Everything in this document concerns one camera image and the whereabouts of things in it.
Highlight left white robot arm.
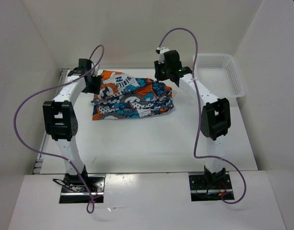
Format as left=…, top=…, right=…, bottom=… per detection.
left=43, top=58, right=101, bottom=193

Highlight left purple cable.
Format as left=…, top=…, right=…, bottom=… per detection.
left=13, top=45, right=105, bottom=214

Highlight white plastic mesh basket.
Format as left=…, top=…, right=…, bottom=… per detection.
left=195, top=53, right=246, bottom=98

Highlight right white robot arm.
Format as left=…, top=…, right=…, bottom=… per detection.
left=154, top=47, right=231, bottom=188

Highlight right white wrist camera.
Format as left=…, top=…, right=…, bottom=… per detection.
left=156, top=47, right=170, bottom=64

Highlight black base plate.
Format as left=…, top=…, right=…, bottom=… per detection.
left=53, top=174, right=105, bottom=204
left=188, top=172, right=235, bottom=202

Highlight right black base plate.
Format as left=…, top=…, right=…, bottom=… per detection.
left=188, top=172, right=235, bottom=202

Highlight colourful patterned shorts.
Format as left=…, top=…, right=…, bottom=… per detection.
left=92, top=70, right=174, bottom=121

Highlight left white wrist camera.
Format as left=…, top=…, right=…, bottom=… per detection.
left=91, top=63, right=100, bottom=75

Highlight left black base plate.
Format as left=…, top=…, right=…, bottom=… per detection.
left=53, top=174, right=105, bottom=204

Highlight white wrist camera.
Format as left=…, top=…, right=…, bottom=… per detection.
left=156, top=47, right=170, bottom=64
left=91, top=63, right=100, bottom=75

